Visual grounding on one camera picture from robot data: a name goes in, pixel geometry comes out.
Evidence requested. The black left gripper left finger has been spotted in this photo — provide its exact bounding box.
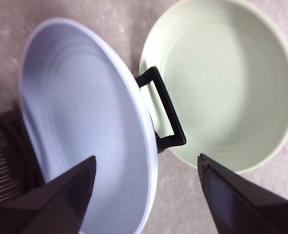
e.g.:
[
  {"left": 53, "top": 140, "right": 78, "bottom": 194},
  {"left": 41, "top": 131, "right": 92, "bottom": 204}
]
[{"left": 0, "top": 156, "right": 97, "bottom": 234}]

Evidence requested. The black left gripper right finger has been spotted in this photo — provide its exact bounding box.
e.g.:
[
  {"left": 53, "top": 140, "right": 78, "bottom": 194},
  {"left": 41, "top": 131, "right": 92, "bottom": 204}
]
[{"left": 197, "top": 153, "right": 288, "bottom": 234}]

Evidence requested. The blue plate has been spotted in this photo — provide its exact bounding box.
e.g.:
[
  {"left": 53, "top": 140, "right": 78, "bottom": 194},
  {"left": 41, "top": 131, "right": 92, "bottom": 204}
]
[{"left": 18, "top": 17, "right": 159, "bottom": 234}]

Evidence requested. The green plate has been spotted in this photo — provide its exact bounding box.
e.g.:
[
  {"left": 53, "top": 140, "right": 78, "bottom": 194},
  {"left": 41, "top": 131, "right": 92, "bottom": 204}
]
[{"left": 138, "top": 0, "right": 288, "bottom": 175}]

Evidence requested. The black plate rack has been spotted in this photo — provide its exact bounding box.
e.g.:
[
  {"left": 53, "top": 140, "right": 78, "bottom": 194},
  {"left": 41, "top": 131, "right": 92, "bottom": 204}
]
[{"left": 0, "top": 65, "right": 187, "bottom": 208}]

